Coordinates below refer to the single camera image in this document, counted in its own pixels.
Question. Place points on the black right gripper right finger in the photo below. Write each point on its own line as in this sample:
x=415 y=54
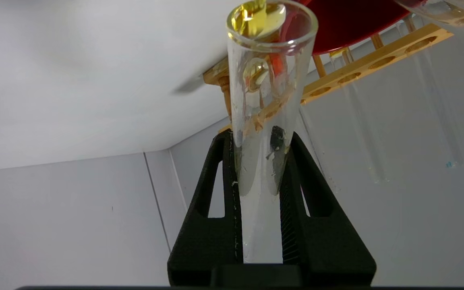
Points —
x=324 y=241

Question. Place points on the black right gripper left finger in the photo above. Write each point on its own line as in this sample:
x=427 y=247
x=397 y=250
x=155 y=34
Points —
x=206 y=241

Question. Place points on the glass test tube blue pigment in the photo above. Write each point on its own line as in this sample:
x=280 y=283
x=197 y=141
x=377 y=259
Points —
x=437 y=100

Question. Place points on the wooden test tube rack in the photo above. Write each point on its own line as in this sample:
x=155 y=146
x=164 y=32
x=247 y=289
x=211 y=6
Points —
x=381 y=60

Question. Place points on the red plastic cup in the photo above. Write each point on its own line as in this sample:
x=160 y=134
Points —
x=349 y=24

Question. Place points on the clear glass dish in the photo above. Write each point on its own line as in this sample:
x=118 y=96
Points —
x=457 y=8

